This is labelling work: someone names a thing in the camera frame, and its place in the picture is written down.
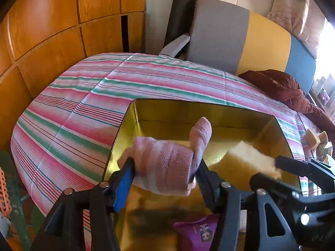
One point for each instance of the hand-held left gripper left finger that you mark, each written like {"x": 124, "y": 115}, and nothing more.
{"x": 125, "y": 185}

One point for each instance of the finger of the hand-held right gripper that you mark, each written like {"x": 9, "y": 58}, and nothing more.
{"x": 293, "y": 164}
{"x": 274, "y": 184}

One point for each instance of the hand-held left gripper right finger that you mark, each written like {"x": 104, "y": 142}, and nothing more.
{"x": 206, "y": 185}

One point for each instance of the brown pitted sponge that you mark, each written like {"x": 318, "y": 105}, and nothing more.
{"x": 312, "y": 138}

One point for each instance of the pale yellow sponge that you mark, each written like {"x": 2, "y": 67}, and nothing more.
{"x": 240, "y": 159}

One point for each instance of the gold metal tin box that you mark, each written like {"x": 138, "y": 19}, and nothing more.
{"x": 162, "y": 115}

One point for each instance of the tan sponge block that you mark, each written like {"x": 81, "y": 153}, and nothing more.
{"x": 323, "y": 136}
{"x": 327, "y": 159}

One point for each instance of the purple packet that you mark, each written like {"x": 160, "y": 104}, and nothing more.
{"x": 193, "y": 232}

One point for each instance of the purple box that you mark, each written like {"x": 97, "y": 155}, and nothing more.
{"x": 326, "y": 97}

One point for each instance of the dark red jacket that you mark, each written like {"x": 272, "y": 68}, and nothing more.
{"x": 282, "y": 83}

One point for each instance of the white boxes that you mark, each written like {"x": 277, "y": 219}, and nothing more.
{"x": 323, "y": 82}

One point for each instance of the striped blanket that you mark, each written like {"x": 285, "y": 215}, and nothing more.
{"x": 78, "y": 109}

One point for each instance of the green cloth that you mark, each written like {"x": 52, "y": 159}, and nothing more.
{"x": 18, "y": 188}

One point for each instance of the orange plastic basket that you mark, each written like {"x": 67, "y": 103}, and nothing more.
{"x": 4, "y": 193}

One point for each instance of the grey yellow blue chair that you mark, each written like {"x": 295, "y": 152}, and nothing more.
{"x": 219, "y": 31}

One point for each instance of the beige pillow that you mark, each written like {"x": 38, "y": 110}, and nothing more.
{"x": 290, "y": 5}

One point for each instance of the black rolled mat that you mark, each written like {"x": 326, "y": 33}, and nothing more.
{"x": 180, "y": 13}

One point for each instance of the wooden wardrobe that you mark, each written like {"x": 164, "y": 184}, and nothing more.
{"x": 39, "y": 18}

